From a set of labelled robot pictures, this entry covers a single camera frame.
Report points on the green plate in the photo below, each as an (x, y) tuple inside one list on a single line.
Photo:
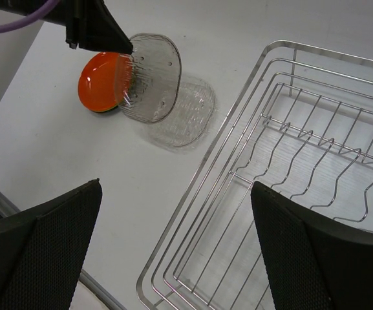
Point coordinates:
[(108, 110)]

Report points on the orange plate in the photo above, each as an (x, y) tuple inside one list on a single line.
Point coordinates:
[(96, 82)]

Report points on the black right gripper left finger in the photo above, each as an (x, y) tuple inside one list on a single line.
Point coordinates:
[(43, 248)]

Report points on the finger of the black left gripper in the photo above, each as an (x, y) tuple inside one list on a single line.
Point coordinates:
[(88, 24)]

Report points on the clear textured glass plate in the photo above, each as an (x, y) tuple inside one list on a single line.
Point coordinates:
[(147, 82)]

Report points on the silver wire dish rack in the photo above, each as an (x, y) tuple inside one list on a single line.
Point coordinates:
[(303, 126)]

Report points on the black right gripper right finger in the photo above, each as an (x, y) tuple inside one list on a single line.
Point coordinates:
[(312, 262)]

